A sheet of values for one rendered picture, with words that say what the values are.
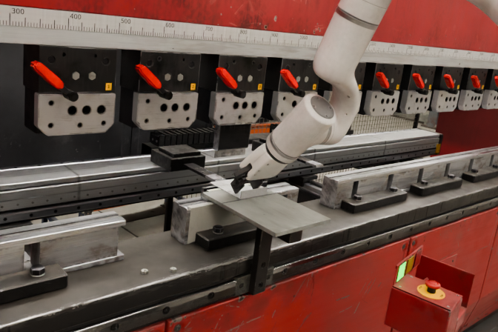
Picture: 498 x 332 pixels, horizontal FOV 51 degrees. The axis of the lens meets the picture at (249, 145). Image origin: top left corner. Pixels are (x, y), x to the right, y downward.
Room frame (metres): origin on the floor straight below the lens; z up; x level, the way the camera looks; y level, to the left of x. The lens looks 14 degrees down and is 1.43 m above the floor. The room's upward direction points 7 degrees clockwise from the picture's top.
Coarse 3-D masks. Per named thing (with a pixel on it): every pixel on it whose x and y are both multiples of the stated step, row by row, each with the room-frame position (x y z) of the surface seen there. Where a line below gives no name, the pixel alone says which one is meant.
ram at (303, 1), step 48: (0, 0) 0.87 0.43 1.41; (48, 0) 0.92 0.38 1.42; (96, 0) 0.98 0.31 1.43; (144, 0) 1.05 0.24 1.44; (192, 0) 1.12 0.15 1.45; (240, 0) 1.21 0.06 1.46; (288, 0) 1.31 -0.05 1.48; (336, 0) 1.43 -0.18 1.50; (432, 0) 1.75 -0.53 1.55; (144, 48) 1.05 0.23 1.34; (192, 48) 1.13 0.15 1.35; (240, 48) 1.22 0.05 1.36; (288, 48) 1.33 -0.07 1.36; (480, 48) 2.03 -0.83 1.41
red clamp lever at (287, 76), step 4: (280, 72) 1.29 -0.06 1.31; (284, 72) 1.28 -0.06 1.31; (288, 72) 1.28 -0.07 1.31; (284, 76) 1.28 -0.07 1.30; (288, 76) 1.28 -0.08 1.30; (292, 76) 1.29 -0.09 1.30; (288, 80) 1.29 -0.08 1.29; (292, 80) 1.29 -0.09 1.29; (288, 84) 1.30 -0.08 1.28; (292, 84) 1.30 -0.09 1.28; (296, 84) 1.30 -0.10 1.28; (296, 88) 1.31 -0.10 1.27; (292, 92) 1.34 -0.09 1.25; (296, 92) 1.32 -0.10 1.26; (300, 92) 1.31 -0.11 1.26; (304, 92) 1.32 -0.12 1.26; (300, 96) 1.31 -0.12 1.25
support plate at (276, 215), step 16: (208, 192) 1.21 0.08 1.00; (224, 192) 1.23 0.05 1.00; (272, 192) 1.27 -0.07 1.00; (240, 208) 1.13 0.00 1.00; (256, 208) 1.14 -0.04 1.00; (272, 208) 1.15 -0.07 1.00; (288, 208) 1.17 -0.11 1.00; (304, 208) 1.18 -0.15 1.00; (256, 224) 1.05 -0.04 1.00; (272, 224) 1.06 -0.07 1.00; (288, 224) 1.07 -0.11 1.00; (304, 224) 1.08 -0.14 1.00; (320, 224) 1.11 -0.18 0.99
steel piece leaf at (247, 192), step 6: (222, 186) 1.26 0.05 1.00; (228, 186) 1.27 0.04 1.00; (246, 186) 1.29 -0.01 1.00; (228, 192) 1.22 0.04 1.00; (240, 192) 1.23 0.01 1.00; (246, 192) 1.20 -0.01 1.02; (252, 192) 1.21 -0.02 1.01; (258, 192) 1.22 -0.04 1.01; (264, 192) 1.24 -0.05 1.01; (240, 198) 1.19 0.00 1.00; (246, 198) 1.20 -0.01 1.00
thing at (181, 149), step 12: (156, 156) 1.43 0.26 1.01; (168, 156) 1.40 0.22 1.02; (180, 156) 1.41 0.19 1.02; (192, 156) 1.43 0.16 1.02; (204, 156) 1.45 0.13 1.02; (168, 168) 1.39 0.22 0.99; (180, 168) 1.40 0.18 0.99; (192, 168) 1.38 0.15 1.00; (204, 168) 1.39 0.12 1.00; (216, 180) 1.30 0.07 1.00
